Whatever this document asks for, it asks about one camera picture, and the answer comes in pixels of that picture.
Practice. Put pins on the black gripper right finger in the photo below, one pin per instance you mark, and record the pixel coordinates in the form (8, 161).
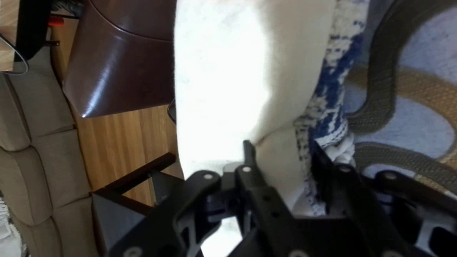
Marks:
(380, 214)

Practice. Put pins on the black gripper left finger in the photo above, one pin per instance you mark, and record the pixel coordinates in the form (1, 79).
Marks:
(190, 223)

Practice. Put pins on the blue white knitted pillow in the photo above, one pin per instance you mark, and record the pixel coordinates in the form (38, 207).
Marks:
(223, 86)

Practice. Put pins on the tan wave pattern pillow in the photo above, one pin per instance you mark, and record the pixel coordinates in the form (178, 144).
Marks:
(419, 94)

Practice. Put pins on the brown leather sofa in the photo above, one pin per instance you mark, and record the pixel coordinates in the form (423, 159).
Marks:
(119, 57)

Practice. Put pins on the beige upholstered chair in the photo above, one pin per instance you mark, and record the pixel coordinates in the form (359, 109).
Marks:
(33, 157)

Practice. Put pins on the black metal frame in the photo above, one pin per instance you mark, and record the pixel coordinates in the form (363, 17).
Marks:
(123, 183)

